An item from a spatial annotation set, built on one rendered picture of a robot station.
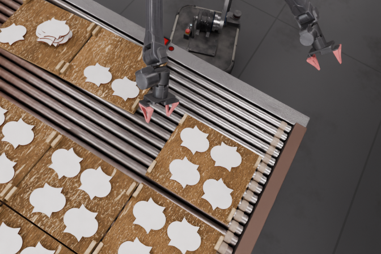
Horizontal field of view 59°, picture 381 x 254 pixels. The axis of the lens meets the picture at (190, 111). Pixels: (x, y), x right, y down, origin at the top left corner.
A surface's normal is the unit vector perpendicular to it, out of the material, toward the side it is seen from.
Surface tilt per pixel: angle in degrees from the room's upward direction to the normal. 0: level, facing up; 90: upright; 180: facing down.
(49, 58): 0
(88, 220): 0
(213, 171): 0
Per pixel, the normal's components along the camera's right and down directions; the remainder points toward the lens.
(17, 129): 0.11, -0.44
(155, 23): 0.64, -0.22
